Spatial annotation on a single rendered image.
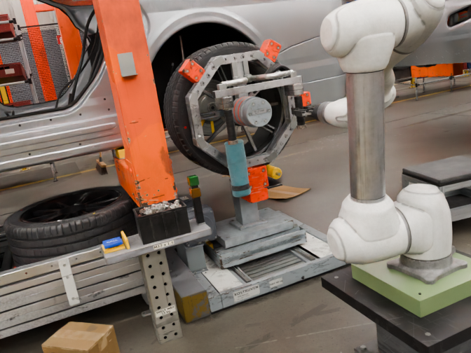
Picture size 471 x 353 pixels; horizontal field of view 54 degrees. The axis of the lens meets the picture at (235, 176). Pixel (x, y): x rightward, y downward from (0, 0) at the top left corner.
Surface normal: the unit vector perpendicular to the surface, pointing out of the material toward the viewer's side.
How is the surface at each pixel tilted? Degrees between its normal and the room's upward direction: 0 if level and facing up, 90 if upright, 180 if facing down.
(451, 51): 110
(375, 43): 101
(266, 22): 90
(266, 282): 90
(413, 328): 0
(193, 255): 90
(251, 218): 90
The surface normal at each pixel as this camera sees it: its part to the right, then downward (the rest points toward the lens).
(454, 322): -0.15, -0.96
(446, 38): -0.80, 0.29
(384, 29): 0.29, 0.35
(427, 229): 0.19, 0.16
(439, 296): 0.39, 0.17
